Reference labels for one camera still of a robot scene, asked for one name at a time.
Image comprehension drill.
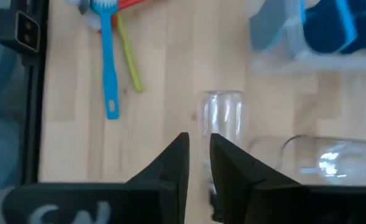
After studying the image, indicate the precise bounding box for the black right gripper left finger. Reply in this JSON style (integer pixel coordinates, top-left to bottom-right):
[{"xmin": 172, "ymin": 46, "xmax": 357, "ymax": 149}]
[{"xmin": 2, "ymin": 132, "xmax": 190, "ymax": 224}]

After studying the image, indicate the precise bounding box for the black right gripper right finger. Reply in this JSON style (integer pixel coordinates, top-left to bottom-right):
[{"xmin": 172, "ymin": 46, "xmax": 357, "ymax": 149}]
[{"xmin": 209, "ymin": 133, "xmax": 366, "ymax": 224}]

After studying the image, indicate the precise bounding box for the clear soap pump bottle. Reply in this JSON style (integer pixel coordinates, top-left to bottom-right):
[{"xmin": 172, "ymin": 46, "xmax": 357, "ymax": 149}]
[{"xmin": 199, "ymin": 89, "xmax": 246, "ymax": 223}]

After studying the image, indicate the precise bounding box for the blue dish brush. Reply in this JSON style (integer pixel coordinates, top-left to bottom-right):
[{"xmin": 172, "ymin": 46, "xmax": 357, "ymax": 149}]
[{"xmin": 90, "ymin": 0, "xmax": 121, "ymax": 121}]

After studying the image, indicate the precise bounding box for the green dish brush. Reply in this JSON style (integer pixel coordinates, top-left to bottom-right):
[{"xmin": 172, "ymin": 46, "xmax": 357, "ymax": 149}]
[{"xmin": 82, "ymin": 12, "xmax": 145, "ymax": 94}]

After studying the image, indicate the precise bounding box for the red dish brush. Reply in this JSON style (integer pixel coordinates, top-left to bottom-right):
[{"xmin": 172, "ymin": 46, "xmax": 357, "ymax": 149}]
[{"xmin": 110, "ymin": 0, "xmax": 149, "ymax": 27}]

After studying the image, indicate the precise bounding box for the translucent plastic tub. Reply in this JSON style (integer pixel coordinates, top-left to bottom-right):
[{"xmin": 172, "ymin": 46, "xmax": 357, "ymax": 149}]
[{"xmin": 247, "ymin": 0, "xmax": 366, "ymax": 77}]

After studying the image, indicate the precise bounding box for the clear plastic bin with handle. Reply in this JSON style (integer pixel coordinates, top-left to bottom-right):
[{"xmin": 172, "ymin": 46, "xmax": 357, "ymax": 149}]
[{"xmin": 247, "ymin": 133, "xmax": 366, "ymax": 187}]

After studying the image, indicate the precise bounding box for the black table-level camera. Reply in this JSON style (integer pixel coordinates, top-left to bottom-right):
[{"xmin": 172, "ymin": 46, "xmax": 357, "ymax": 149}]
[{"xmin": 0, "ymin": 8, "xmax": 41, "ymax": 56}]

